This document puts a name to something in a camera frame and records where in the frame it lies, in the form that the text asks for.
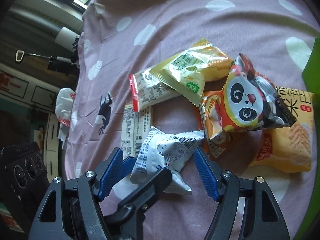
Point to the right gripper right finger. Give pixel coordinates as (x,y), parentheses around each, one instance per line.
(262,217)

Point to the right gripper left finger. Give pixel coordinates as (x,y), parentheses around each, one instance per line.
(70,208)

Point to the orange yellow chips packet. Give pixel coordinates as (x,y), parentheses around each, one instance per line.
(289,149)

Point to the white blue snack packet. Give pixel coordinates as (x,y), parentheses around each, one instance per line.
(162,151)

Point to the white label packet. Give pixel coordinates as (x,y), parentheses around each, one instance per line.
(135,128)

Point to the panda face snack packet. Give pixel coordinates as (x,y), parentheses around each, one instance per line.
(248,101)

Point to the red edged white snack packet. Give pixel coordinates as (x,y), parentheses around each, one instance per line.
(147,90)

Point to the light green rice cracker packet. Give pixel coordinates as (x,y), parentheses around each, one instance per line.
(188,71)

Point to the white plastic shopping bag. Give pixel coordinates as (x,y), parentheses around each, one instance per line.
(63,111)

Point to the green cardboard box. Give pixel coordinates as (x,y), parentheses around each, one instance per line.
(309,228)

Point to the pink polka dot sheet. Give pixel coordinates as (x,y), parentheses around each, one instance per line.
(122,37)

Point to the black stereo camera box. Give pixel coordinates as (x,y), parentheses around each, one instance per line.
(23,172)

